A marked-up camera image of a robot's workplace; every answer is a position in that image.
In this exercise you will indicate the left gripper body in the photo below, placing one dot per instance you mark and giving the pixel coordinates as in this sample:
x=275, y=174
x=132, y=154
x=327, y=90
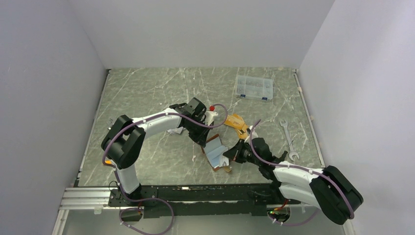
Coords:
x=197, y=131

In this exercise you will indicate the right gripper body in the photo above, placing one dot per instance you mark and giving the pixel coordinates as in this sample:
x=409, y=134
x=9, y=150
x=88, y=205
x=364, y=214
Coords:
x=243, y=153

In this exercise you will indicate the single silver VIP card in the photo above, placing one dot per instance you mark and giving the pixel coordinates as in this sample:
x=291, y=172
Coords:
x=223, y=161

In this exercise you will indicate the brown leather card holder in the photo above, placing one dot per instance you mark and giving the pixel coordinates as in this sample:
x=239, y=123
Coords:
x=213, y=149

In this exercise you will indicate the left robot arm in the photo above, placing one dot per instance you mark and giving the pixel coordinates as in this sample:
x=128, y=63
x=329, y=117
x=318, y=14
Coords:
x=124, y=140

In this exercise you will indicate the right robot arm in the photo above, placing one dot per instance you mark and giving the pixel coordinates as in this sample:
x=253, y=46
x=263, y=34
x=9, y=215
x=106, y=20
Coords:
x=327, y=188

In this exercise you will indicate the orange card stack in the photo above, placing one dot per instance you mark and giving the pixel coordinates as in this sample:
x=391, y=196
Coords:
x=238, y=124

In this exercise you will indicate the silver open-end spanner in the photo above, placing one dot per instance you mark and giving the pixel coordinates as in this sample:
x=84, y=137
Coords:
x=292, y=153

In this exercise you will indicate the clear plastic organizer box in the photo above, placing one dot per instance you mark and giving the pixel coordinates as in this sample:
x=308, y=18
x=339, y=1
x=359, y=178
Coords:
x=254, y=88

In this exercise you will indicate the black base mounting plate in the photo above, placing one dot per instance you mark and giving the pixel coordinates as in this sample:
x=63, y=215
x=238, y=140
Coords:
x=217, y=199

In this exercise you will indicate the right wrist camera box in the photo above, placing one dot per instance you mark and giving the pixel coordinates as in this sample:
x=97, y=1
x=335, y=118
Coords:
x=248, y=139

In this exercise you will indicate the red handled adjustable wrench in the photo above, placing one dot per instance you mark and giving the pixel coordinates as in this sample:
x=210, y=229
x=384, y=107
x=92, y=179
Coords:
x=110, y=123

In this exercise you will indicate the aluminium rail frame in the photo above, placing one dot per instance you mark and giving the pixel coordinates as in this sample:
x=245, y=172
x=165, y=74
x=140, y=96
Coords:
x=82, y=198

